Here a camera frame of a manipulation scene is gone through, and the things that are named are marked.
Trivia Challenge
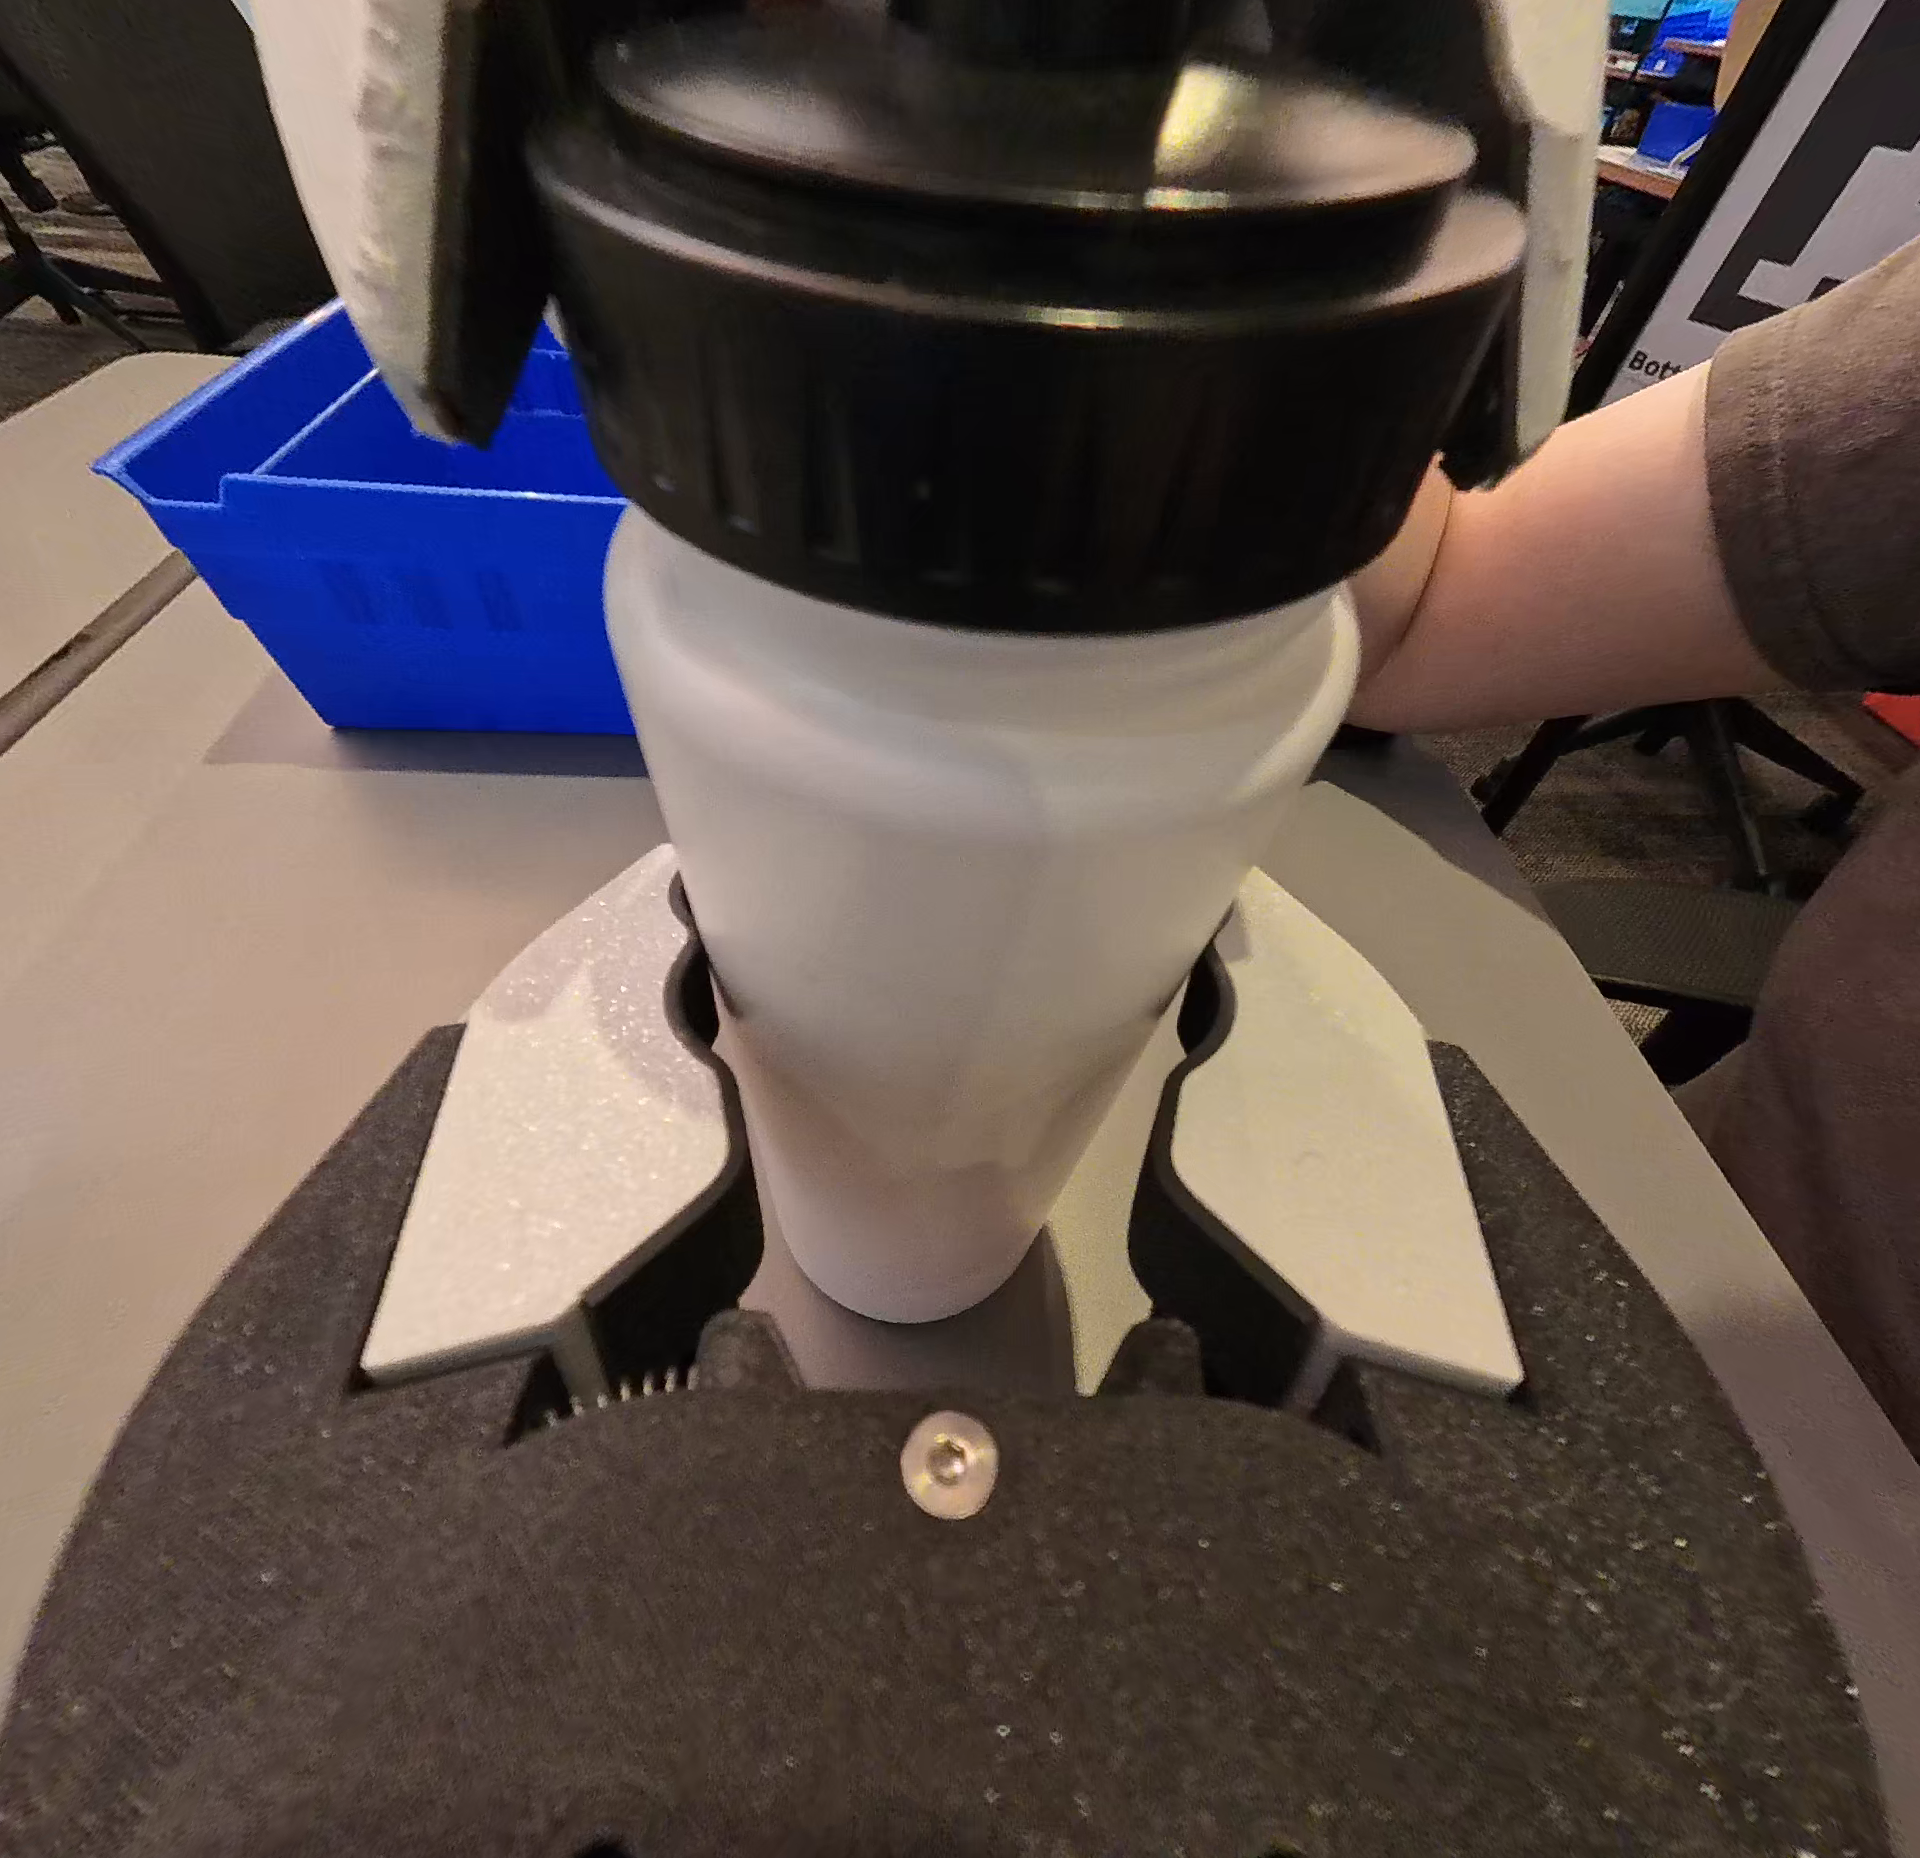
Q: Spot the blue plastic bin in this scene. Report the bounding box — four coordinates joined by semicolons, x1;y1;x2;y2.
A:
94;298;636;736

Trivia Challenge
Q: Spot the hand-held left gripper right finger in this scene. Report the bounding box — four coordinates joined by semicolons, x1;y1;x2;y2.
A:
1139;870;1532;1404

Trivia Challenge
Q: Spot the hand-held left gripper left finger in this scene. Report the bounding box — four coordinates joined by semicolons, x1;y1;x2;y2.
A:
358;847;766;1387

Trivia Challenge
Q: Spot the framed marker sign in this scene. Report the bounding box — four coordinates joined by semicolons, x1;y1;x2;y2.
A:
1567;0;1920;416

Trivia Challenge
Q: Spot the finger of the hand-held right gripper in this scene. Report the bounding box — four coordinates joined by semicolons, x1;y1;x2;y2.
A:
243;0;566;452
1432;0;1619;489

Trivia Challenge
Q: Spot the shelf with blue boxes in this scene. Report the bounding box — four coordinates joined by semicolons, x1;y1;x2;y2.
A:
1598;0;1794;198

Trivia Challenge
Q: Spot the person's right forearm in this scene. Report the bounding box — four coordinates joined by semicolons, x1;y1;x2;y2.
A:
1349;388;1785;736

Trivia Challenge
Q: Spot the white plastic bottle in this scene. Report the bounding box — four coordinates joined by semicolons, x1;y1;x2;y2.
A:
607;508;1362;1325

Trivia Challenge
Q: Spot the black bottle lid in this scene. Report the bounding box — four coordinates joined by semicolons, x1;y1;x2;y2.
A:
525;0;1532;632

